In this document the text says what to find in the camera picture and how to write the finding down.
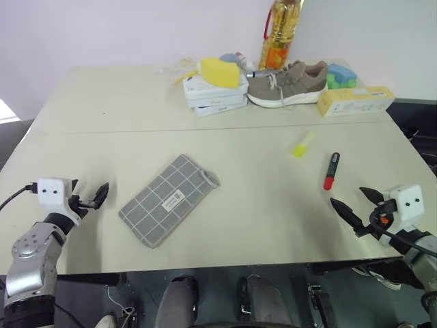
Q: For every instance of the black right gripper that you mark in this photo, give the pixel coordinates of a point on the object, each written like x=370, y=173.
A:
x=379, y=218

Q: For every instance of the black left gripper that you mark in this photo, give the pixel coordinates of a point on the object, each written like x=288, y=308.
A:
x=80, y=206

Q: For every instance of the grey checked pencil pouch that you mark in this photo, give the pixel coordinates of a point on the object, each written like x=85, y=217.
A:
x=169, y=200

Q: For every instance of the black marker with red cap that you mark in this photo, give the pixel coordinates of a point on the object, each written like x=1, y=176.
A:
x=331, y=171

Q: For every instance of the white and black shoe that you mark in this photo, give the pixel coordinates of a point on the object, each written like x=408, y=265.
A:
x=379, y=276

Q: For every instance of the yellow highlighter pen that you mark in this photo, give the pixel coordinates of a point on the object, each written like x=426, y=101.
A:
x=301, y=147

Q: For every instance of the yellow and white carton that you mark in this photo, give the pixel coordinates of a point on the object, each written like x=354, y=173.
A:
x=355, y=100

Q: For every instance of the green sponge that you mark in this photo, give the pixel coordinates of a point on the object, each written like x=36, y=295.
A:
x=338, y=83

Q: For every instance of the beige shoe tip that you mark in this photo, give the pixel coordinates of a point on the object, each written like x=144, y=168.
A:
x=106, y=322

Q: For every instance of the dark rounded grey shape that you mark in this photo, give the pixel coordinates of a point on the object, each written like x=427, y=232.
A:
x=264, y=297
x=177, y=300

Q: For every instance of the blue sponge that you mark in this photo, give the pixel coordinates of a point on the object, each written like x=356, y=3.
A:
x=343, y=71

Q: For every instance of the taupe sneaker with white sole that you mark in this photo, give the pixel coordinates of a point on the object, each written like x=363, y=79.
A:
x=290, y=83

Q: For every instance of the yellow plastic strip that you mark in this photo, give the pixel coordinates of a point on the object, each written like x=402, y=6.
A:
x=186, y=78

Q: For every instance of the small white flat box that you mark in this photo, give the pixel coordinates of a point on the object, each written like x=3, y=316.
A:
x=215, y=110

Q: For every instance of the clear plastic wrapper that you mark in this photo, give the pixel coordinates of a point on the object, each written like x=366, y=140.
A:
x=174, y=66

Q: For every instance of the large white flat box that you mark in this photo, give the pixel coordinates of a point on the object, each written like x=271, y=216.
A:
x=201, y=89

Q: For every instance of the medium white flat box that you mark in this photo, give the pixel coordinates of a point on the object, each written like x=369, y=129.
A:
x=215, y=102

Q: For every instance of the grey metal cylinder tool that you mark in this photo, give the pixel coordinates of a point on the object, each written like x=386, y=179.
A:
x=257, y=73

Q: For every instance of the yellow sponge block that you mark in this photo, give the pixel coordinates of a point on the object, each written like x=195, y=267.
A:
x=220, y=72

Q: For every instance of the white bottle with red print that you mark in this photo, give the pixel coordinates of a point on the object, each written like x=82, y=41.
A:
x=246, y=63

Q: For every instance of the cooking oil bottle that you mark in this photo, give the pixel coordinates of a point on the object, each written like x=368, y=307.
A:
x=278, y=37

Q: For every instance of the blue-grey cloth bundle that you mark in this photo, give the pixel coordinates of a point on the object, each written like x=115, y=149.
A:
x=228, y=58

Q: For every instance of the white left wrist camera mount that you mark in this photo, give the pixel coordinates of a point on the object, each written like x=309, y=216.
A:
x=51, y=196

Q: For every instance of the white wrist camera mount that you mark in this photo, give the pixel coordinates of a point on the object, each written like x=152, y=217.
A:
x=408, y=205
x=51, y=196

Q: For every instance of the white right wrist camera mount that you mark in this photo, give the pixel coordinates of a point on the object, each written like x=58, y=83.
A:
x=408, y=205

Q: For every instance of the black table frame bar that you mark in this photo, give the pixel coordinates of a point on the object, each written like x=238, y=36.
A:
x=90, y=279

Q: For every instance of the black table leg bracket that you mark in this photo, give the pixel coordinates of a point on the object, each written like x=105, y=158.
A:
x=321, y=304

